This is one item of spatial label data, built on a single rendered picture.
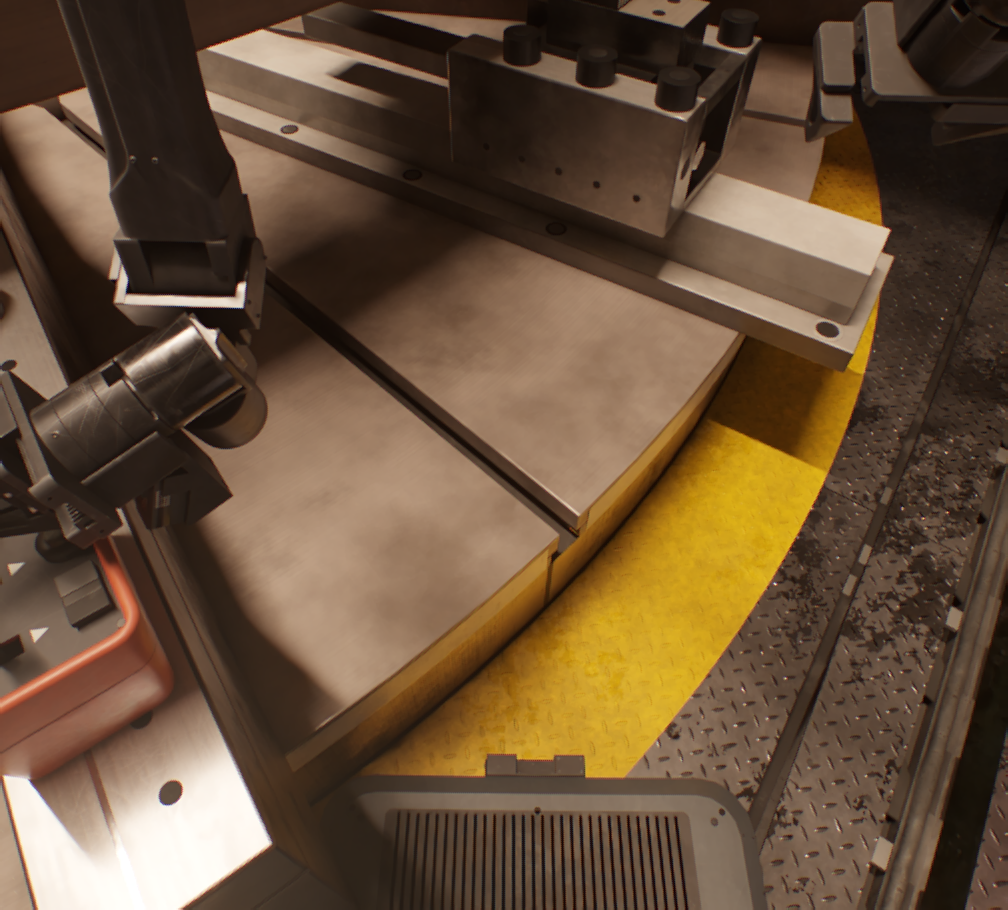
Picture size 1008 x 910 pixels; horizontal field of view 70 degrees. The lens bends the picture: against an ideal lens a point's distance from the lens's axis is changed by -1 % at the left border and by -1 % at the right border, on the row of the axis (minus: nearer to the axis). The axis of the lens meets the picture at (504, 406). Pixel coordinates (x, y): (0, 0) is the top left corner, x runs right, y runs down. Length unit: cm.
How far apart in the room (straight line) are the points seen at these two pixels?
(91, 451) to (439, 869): 66
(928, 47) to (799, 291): 87
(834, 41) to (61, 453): 54
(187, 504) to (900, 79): 54
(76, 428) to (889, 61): 53
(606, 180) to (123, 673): 104
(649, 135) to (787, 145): 78
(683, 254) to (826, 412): 55
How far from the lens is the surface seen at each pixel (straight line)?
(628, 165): 126
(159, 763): 60
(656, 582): 140
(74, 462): 48
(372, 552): 105
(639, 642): 134
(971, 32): 52
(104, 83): 44
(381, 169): 165
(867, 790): 138
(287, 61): 191
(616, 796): 99
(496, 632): 123
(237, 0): 96
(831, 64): 56
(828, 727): 138
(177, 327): 47
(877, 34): 55
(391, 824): 98
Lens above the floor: 122
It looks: 50 degrees down
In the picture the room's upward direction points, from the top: 1 degrees clockwise
